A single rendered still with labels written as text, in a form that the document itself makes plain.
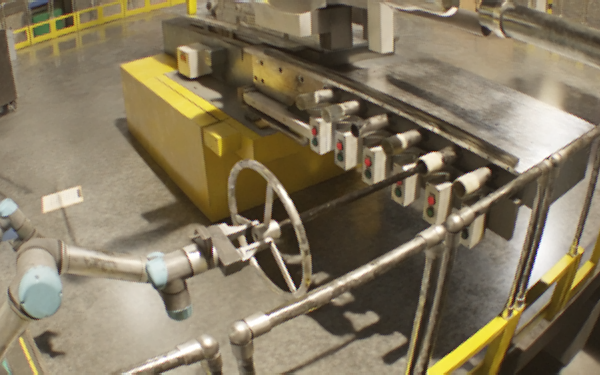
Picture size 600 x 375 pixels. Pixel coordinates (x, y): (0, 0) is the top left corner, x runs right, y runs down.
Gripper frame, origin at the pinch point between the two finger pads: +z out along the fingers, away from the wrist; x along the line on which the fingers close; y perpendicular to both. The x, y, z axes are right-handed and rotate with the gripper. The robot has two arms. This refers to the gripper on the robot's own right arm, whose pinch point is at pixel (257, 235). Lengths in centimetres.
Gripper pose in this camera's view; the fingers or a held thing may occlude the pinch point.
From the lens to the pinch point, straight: 138.0
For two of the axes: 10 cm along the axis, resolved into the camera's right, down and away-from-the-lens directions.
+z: 8.3, -3.1, 4.6
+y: -1.1, 7.3, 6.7
